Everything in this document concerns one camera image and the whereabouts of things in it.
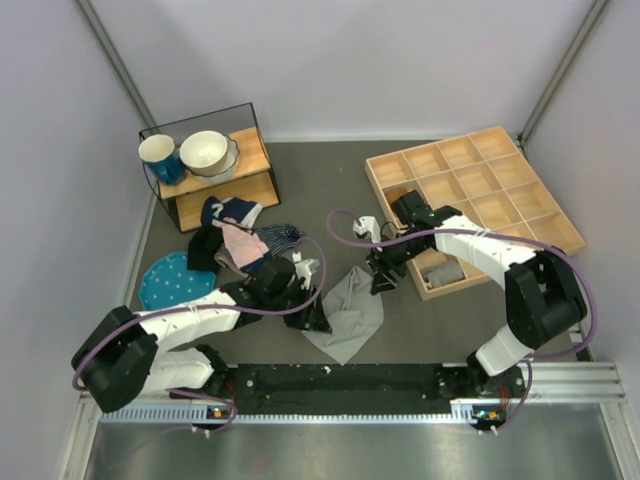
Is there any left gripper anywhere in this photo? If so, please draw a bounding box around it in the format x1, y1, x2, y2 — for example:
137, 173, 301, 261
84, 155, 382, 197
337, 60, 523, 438
266, 282, 332, 333

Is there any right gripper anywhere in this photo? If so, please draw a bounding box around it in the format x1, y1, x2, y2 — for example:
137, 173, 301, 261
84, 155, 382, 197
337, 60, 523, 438
367, 231, 429, 295

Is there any grey underwear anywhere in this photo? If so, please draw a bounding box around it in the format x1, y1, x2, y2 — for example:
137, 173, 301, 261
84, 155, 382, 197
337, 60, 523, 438
302, 267, 384, 365

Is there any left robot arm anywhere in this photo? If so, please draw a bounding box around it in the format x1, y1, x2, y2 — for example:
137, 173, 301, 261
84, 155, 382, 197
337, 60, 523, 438
71, 254, 332, 413

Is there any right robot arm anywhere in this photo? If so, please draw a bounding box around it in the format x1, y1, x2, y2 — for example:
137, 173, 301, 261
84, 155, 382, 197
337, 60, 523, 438
353, 191, 587, 396

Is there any grey rolled garment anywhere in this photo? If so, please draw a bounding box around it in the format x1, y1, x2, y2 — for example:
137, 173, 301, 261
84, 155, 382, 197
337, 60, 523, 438
422, 261, 465, 289

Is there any brown rolled garment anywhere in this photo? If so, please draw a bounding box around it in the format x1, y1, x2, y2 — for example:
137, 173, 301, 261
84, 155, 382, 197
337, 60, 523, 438
385, 186, 409, 205

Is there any striped navy garment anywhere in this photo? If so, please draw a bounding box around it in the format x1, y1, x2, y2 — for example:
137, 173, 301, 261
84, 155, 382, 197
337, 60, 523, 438
215, 223, 305, 276

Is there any pink garment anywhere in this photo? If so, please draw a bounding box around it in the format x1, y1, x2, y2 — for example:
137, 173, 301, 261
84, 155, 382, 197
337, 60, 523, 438
212, 220, 270, 269

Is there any navy patterned garment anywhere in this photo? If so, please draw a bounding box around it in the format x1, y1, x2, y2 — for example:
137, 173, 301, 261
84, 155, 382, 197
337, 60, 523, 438
200, 196, 263, 227

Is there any wooden compartment tray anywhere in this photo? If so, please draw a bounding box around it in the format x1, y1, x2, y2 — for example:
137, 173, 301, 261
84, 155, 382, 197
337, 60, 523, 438
365, 125, 587, 301

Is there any teal dotted plate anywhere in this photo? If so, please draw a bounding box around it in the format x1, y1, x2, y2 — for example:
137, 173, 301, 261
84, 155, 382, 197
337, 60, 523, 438
138, 252, 216, 310

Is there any scalloped white plate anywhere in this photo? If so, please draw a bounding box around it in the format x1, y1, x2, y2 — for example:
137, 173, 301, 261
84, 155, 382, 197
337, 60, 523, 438
194, 135, 239, 184

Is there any cream bowl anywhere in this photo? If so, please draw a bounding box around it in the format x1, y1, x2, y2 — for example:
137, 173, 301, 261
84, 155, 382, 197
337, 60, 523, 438
179, 130, 230, 177

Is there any blue mug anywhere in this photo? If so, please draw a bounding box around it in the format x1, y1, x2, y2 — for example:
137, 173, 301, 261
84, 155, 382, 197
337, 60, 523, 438
138, 134, 185, 185

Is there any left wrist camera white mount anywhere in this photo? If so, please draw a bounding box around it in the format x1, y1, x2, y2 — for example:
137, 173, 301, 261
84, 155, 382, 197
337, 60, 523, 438
291, 250, 320, 290

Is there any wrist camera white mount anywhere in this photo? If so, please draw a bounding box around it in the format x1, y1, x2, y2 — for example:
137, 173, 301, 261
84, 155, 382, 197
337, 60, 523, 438
291, 250, 320, 290
352, 216, 381, 244

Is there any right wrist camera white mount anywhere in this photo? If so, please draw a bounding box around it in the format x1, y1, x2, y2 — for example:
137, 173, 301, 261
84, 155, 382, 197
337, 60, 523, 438
352, 216, 381, 244

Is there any black wire wooden shelf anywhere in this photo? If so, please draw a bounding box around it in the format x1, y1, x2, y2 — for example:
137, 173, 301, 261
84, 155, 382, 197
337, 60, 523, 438
138, 102, 281, 233

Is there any white cable duct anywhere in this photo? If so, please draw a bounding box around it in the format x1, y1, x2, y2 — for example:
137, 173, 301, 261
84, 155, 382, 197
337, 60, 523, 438
101, 402, 504, 425

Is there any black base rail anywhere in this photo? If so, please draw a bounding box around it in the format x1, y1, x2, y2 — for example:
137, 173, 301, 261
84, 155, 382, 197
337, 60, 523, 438
169, 363, 531, 416

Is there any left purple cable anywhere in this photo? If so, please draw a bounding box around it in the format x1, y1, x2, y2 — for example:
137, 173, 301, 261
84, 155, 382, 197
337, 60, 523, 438
72, 237, 329, 436

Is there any purple cable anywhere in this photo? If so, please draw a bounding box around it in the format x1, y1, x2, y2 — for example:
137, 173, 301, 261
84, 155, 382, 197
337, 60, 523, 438
326, 209, 599, 436
72, 237, 329, 436

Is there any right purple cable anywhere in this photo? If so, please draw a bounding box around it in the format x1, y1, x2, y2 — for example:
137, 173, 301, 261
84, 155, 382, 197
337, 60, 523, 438
326, 209, 599, 436

